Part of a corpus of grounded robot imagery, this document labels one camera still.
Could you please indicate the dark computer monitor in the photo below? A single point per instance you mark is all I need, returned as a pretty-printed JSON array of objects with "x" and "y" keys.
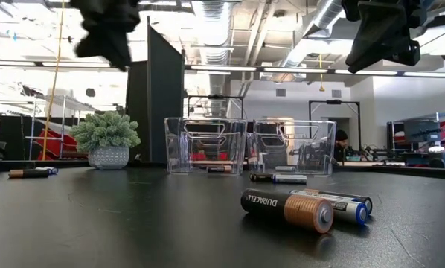
[{"x": 421, "y": 131}]

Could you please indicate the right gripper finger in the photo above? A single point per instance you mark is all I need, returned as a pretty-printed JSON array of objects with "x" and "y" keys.
[{"x": 382, "y": 33}]

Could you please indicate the green artificial plant grey pot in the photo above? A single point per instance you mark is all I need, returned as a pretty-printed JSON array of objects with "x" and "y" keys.
[{"x": 105, "y": 141}]

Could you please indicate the metal shelf rack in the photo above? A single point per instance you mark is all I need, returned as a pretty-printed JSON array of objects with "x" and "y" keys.
[{"x": 63, "y": 123}]

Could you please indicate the white round object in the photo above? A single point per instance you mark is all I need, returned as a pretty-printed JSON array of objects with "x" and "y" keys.
[{"x": 437, "y": 149}]

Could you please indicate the black low barrier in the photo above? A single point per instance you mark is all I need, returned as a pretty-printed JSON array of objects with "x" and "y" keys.
[{"x": 10, "y": 130}]

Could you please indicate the black metal rig frame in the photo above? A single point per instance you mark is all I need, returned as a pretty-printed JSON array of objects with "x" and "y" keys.
[{"x": 334, "y": 101}]

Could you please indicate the grey wall vent grille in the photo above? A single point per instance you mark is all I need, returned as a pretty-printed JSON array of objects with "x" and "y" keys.
[
  {"x": 281, "y": 92},
  {"x": 336, "y": 93}
]

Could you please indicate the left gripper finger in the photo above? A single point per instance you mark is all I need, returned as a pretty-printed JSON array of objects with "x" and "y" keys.
[{"x": 107, "y": 48}]

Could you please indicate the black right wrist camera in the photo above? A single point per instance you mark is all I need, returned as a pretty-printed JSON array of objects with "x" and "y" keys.
[{"x": 351, "y": 9}]

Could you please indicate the clear plastic bin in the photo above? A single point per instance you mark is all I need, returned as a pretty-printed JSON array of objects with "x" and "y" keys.
[
  {"x": 300, "y": 149},
  {"x": 207, "y": 145}
]

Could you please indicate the cluttered workbench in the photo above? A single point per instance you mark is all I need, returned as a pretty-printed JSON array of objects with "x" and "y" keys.
[{"x": 393, "y": 149}]

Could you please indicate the black partition panel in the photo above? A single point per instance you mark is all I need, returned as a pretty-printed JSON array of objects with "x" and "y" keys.
[{"x": 163, "y": 111}]

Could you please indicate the white battery blue end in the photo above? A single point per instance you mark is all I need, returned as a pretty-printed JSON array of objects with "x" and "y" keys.
[
  {"x": 345, "y": 210},
  {"x": 289, "y": 179},
  {"x": 49, "y": 170},
  {"x": 285, "y": 168}
]

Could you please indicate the silver ventilation duct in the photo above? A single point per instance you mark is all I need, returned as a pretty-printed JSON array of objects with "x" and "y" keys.
[
  {"x": 213, "y": 37},
  {"x": 326, "y": 15}
]

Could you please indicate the person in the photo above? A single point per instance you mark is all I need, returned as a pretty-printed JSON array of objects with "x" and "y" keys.
[{"x": 341, "y": 139}]

